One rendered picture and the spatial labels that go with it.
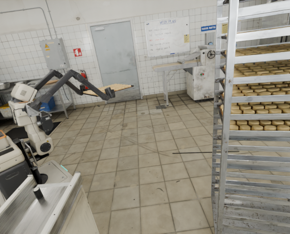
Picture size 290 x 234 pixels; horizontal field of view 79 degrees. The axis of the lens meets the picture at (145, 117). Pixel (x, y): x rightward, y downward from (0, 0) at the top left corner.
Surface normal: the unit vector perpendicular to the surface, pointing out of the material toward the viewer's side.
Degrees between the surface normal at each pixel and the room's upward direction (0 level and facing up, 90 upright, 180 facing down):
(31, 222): 0
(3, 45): 90
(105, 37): 90
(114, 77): 90
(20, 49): 90
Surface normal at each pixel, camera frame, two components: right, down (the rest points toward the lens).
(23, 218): -0.13, -0.91
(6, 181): 0.73, 0.18
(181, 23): 0.06, 0.39
